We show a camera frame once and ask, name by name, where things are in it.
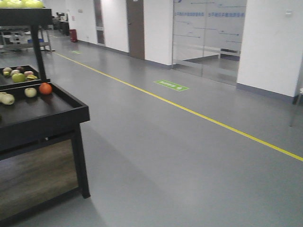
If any brown wooden door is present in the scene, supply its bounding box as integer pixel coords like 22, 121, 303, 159
126, 0, 145, 60

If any pale pear beside orange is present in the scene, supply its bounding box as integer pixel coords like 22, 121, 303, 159
24, 87, 37, 98

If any pale pear lower pair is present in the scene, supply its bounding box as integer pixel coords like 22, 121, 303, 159
0, 94, 15, 105

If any black fruit display stand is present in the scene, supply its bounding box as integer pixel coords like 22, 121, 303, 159
0, 8, 90, 227

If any red fire extinguisher box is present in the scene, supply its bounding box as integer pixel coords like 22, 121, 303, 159
69, 29, 78, 43

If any large orange front tray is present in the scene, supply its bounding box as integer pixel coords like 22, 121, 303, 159
38, 82, 53, 95

